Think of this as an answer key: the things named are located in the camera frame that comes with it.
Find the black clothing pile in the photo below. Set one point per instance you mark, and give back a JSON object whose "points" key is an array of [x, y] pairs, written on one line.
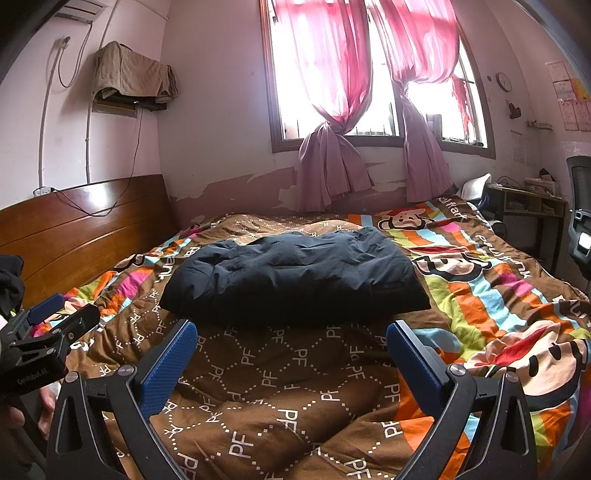
{"points": [[10, 281]]}

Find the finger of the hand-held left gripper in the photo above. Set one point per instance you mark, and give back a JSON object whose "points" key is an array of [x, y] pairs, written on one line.
{"points": [[78, 321], [46, 307]]}

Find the dark wooden desk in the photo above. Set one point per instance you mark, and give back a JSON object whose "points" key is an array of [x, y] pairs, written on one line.
{"points": [[531, 191]]}

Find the pink curtain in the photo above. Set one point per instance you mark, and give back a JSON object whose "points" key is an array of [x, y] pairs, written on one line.
{"points": [[422, 166], [328, 175]]}

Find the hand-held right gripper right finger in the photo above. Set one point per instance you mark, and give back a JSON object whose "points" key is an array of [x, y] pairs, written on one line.
{"points": [[411, 364]]}

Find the black office chair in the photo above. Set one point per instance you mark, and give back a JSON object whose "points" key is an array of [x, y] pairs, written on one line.
{"points": [[581, 207]]}

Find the wooden headboard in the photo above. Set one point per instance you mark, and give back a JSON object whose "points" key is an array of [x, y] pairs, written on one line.
{"points": [[83, 230]]}

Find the dark navy padded jacket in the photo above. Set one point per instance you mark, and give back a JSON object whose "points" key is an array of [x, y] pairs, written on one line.
{"points": [[295, 277]]}

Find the person's left hand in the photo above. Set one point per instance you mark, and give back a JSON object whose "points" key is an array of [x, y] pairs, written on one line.
{"points": [[46, 406]]}

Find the white air conditioner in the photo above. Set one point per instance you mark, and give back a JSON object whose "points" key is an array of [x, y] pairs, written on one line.
{"points": [[81, 9]]}

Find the black set-top device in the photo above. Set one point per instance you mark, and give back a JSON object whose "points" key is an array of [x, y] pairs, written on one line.
{"points": [[152, 105]]}

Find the printed brown striped blanket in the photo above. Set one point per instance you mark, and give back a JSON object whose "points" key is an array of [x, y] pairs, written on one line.
{"points": [[286, 397]]}

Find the white power strip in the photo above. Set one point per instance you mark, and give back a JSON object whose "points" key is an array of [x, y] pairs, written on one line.
{"points": [[44, 191]]}

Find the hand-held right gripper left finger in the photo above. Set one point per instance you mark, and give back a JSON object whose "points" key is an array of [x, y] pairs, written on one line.
{"points": [[168, 364]]}

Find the brown framed window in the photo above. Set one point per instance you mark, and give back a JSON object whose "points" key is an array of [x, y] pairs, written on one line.
{"points": [[466, 147]]}

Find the round wall clock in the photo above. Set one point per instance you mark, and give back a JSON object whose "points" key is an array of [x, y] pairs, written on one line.
{"points": [[504, 81]]}

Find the wall hook rack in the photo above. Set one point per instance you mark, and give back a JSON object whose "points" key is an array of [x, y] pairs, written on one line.
{"points": [[540, 125]]}

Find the brown cloth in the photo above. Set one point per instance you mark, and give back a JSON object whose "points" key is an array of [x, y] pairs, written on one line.
{"points": [[131, 69]]}

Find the black wall ornament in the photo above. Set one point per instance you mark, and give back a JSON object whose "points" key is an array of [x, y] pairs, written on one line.
{"points": [[514, 110]]}

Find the wall papers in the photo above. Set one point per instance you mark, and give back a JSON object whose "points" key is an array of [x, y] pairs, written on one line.
{"points": [[570, 101]]}

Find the white pillow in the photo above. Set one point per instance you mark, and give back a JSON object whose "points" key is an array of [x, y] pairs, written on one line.
{"points": [[475, 185]]}

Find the white wall pipe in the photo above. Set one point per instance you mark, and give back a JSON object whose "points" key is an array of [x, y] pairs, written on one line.
{"points": [[42, 138], [87, 138]]}

